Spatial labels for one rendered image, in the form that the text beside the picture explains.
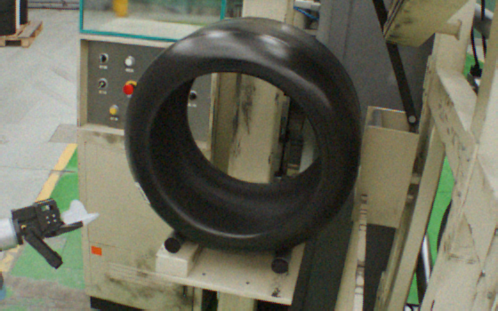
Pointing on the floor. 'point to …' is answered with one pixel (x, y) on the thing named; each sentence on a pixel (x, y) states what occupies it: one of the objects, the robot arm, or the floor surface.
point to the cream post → (257, 110)
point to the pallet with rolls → (16, 16)
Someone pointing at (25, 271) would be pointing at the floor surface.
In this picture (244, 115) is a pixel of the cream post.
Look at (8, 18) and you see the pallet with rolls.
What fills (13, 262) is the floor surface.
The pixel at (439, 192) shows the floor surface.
